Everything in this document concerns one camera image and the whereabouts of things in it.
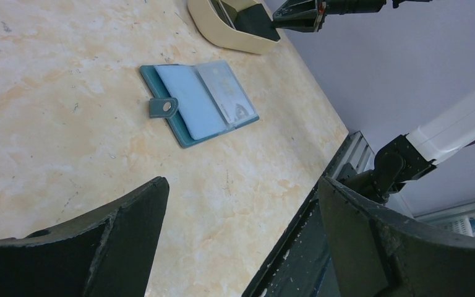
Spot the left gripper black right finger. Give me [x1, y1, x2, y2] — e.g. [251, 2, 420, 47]
[317, 177, 475, 296]

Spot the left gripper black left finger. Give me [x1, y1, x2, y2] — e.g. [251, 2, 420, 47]
[0, 177, 169, 296]

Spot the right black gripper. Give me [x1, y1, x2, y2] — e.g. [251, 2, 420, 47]
[272, 0, 435, 33]

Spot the beige oval card tray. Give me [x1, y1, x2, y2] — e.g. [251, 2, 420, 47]
[187, 1, 281, 54]

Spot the white card black stripe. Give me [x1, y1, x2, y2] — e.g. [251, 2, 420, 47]
[195, 60, 258, 126]

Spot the blue card holder wallet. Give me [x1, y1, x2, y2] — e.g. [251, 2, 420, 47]
[139, 64, 260, 148]

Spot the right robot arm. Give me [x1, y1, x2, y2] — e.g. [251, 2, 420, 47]
[272, 1, 475, 204]

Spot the white perforated basket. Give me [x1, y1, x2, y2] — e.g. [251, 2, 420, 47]
[436, 216, 475, 238]

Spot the black mounting base plate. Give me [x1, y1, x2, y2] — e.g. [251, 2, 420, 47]
[242, 184, 340, 296]

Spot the aluminium frame rail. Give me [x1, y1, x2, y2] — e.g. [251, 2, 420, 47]
[322, 131, 375, 181]

